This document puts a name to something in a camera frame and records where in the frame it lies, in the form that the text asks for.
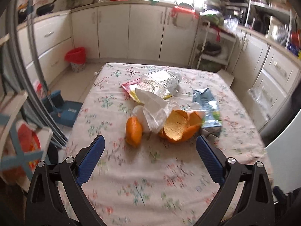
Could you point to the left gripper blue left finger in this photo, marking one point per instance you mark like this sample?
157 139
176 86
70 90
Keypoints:
88 159

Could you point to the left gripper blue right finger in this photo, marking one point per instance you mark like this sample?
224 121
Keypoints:
211 160

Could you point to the blue milk carton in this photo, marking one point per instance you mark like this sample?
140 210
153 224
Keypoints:
212 123

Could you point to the orange peel piece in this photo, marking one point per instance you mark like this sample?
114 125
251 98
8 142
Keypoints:
133 132

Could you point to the white tissue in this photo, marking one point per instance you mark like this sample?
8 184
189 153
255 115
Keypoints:
153 111

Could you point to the yellow snack bag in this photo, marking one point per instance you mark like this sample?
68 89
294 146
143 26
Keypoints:
130 90

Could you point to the clear plastic bottle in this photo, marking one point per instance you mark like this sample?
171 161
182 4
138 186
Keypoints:
163 83

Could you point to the white kitchen cabinets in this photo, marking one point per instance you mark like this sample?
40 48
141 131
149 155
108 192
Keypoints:
122 32

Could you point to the floral tablecloth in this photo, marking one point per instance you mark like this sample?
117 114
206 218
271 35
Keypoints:
158 183

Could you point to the blue dustpan and brush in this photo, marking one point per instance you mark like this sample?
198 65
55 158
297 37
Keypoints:
63 112

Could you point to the white refrigerator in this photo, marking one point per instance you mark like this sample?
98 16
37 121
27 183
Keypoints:
284 155

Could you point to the clear plastic bag on drawer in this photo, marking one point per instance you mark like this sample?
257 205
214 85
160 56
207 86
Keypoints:
258 97

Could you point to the small white step stool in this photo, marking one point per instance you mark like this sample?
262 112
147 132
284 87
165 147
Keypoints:
227 77

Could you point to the white drawer cabinet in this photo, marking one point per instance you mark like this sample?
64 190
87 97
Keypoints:
261 63

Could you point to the black wok on rack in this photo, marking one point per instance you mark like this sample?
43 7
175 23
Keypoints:
209 48

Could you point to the white storage rack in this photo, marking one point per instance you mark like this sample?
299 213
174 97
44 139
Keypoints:
207 32

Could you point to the black frying pan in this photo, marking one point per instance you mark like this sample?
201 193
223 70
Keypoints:
45 9

